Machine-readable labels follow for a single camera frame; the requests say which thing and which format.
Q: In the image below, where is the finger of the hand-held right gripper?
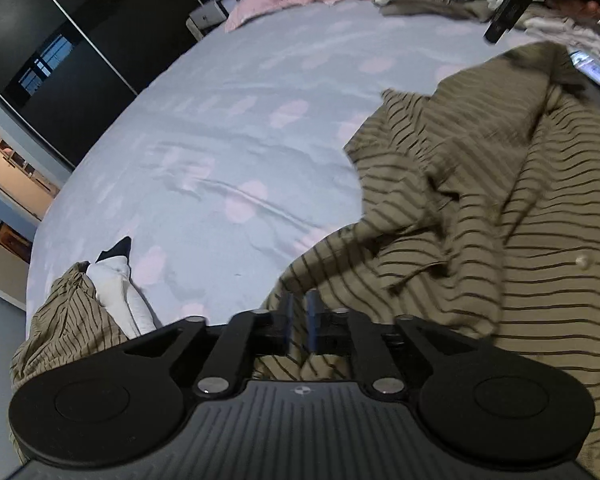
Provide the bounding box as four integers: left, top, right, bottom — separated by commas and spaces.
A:
482, 2, 528, 43

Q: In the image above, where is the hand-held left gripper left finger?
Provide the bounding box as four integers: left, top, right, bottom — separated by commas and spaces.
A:
125, 291, 296, 402

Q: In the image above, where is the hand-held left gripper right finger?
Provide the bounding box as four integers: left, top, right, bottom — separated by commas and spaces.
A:
305, 289, 476, 401

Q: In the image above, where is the olive striped shirt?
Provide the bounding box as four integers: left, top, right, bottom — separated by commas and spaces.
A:
10, 42, 600, 480

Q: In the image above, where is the smartphone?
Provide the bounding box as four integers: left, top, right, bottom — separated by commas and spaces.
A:
569, 49, 600, 103

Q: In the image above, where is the white and black sock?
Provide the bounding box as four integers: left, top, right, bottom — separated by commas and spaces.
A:
86, 236, 157, 340

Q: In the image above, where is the bed with dotted blue sheet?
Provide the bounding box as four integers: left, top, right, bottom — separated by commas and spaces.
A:
25, 0, 600, 331

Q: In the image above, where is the pale pink frilled pillow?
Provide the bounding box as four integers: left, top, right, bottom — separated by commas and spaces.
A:
224, 0, 351, 32

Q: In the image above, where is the grey nightstand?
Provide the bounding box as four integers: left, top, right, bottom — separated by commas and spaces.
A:
186, 0, 231, 41

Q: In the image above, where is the lit display shelf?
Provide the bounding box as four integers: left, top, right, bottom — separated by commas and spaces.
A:
0, 115, 61, 221

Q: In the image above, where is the black sliding wardrobe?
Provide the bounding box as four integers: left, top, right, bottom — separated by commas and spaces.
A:
0, 0, 241, 168

